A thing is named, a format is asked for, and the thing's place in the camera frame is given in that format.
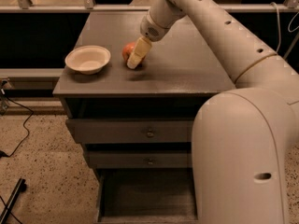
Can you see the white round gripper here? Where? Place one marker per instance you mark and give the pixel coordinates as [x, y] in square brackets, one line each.
[151, 29]

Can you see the red apple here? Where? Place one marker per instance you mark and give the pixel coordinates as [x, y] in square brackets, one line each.
[127, 50]

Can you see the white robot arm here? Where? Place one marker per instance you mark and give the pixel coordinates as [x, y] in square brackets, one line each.
[239, 137]

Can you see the gray wooden drawer cabinet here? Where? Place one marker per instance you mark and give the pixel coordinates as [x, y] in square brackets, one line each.
[176, 78]

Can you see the gray top drawer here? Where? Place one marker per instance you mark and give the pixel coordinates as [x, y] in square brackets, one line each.
[126, 131]

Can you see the gray middle drawer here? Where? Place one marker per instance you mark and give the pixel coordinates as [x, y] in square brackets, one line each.
[138, 159]

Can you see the gray open bottom drawer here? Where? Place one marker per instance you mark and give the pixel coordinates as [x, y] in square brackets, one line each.
[146, 196]

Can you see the beige paper bowl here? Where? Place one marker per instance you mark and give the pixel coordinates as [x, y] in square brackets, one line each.
[88, 60]

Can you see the black bar on floor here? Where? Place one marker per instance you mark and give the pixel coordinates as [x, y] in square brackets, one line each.
[8, 205]

